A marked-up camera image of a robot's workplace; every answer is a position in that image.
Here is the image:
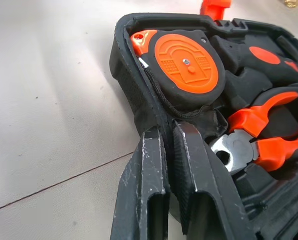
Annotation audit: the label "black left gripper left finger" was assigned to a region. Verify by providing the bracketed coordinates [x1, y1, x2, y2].
[110, 126, 171, 240]

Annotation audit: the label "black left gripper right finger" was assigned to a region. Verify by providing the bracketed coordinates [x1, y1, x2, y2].
[172, 121, 257, 240]

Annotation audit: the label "black tool case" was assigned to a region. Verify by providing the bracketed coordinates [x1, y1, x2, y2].
[108, 0, 298, 240]

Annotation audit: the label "orange black tape measure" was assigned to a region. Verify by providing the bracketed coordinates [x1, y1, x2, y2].
[129, 29, 226, 120]

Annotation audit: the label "orange handled pliers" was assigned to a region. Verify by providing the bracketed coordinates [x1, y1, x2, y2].
[210, 91, 298, 174]

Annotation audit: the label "claw hammer black orange handle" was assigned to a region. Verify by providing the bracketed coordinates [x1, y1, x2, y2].
[210, 34, 298, 87]

